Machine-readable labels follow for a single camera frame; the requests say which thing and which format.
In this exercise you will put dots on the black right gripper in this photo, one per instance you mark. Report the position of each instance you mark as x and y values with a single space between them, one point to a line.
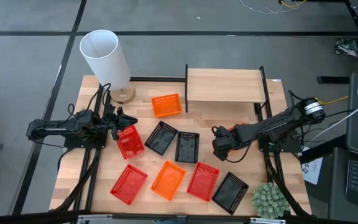
233 135

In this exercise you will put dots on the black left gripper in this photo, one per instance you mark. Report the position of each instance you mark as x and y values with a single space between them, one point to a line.
112 118

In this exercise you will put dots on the red plastic basket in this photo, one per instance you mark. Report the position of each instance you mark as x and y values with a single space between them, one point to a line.
128 184
130 143
203 181

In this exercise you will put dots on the black plastic basket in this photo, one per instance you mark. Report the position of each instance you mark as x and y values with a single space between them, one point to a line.
161 138
229 193
187 147

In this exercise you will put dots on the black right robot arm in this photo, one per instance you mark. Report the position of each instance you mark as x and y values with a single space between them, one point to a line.
275 124

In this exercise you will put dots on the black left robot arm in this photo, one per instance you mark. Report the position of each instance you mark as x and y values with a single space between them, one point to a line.
57 126

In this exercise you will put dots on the round wooden lamp base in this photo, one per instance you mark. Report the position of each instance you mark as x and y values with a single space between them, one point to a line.
124 96

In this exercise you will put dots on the green artificial plant ball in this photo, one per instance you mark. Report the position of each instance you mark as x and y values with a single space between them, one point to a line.
270 201

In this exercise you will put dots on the white paper sheet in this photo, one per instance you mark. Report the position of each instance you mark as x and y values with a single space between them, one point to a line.
312 169

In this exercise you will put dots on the black floor bar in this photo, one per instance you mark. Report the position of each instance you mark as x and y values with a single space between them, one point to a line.
332 80

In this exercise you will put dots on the black side desk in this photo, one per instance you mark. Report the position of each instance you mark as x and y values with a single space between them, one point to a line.
337 186

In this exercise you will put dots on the black crossbar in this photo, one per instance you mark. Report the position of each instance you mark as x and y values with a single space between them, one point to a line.
26 217

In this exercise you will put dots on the person's shoe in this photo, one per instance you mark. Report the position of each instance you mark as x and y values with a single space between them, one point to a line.
346 47

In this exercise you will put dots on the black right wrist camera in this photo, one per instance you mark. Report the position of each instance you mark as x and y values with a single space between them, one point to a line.
220 150

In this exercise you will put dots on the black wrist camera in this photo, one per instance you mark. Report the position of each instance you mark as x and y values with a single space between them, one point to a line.
115 134
220 150

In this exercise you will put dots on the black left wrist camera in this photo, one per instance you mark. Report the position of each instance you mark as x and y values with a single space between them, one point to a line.
115 134

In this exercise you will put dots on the black aluminium rail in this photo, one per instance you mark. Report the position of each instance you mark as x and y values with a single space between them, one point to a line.
157 79

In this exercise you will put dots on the wooden shelf with black frame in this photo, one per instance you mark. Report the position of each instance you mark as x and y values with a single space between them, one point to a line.
225 85

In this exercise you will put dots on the silver metal bracket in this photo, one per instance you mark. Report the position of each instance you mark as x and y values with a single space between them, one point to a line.
95 219
267 221

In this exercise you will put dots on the black desk leg frame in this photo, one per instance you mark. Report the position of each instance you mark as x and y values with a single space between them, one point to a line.
354 15

